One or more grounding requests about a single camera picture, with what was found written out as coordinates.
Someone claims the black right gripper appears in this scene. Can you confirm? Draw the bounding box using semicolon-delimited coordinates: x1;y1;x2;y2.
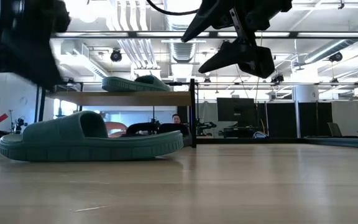
181;0;293;78

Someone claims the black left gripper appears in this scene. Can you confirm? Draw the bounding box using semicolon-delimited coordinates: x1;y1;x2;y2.
0;0;71;90

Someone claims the green rubber slide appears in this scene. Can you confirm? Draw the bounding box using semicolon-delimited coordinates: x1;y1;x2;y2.
101;74;172;93
0;110;185;162

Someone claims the pink rubber slide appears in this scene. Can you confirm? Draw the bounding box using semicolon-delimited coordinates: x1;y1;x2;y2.
104;121;129;139

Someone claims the black overhead crossbar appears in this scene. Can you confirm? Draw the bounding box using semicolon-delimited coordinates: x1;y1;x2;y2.
51;30;358;39

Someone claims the black computer monitor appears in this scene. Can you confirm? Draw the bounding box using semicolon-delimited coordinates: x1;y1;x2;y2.
216;97;259;128

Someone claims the white round column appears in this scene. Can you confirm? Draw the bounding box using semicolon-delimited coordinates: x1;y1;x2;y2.
292;85;319;103

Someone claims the black partition panel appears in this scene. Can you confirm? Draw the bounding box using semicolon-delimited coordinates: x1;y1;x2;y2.
265;101;296;138
298;101;334;138

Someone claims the grey office chair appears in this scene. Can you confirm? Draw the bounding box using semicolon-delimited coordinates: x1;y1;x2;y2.
327;122;358;139

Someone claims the silver ceiling air duct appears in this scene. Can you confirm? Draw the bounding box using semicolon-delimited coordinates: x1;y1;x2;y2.
163;14;200;63

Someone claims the white rectangular ceiling duct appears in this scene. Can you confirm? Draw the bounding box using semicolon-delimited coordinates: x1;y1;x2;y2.
59;43;109;78

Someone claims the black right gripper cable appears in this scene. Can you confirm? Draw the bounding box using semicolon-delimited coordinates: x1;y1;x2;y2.
146;0;199;16

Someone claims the wooden shelf with black frame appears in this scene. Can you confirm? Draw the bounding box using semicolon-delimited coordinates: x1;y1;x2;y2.
35;78;198;149

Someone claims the black aluminium table frame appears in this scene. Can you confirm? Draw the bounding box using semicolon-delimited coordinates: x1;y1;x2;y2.
0;136;358;152

